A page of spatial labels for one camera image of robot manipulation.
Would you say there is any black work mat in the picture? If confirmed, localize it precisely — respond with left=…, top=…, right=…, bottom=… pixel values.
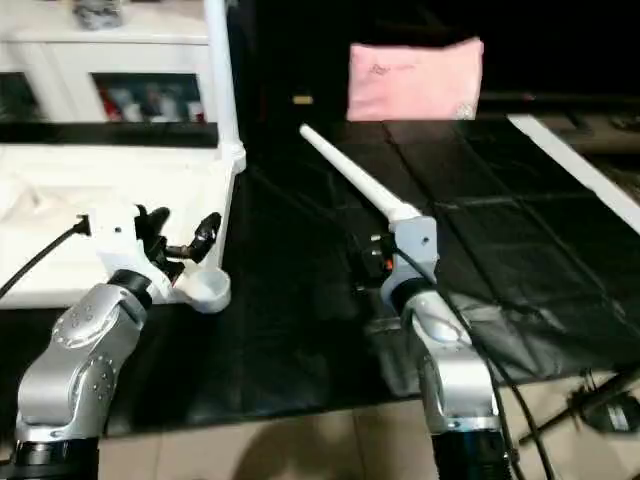
left=0, top=115, right=640, bottom=436

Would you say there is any pink printed pillow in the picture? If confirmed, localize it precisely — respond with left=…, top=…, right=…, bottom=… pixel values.
left=347, top=37, right=486, bottom=123

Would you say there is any white glass-door cabinet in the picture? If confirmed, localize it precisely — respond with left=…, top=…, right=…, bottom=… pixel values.
left=0, top=0, right=231, bottom=125

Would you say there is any dark ornament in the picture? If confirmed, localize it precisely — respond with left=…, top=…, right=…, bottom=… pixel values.
left=72, top=0, right=125, bottom=29

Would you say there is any black sofa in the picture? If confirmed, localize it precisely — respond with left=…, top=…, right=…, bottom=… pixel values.
left=228, top=0, right=640, bottom=123

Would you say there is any black tripod stand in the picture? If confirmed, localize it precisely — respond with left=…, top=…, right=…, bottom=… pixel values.
left=518, top=366, right=640, bottom=446

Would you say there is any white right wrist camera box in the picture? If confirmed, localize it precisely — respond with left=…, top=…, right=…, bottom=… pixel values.
left=392, top=215, right=440, bottom=291

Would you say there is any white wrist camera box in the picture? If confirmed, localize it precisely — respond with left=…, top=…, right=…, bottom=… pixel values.
left=392, top=215, right=440, bottom=291
left=86, top=205, right=177, bottom=299

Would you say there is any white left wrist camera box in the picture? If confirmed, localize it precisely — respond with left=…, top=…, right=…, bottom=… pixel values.
left=86, top=205, right=177, bottom=299

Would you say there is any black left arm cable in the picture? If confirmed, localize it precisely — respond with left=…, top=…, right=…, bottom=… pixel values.
left=0, top=216, right=93, bottom=301

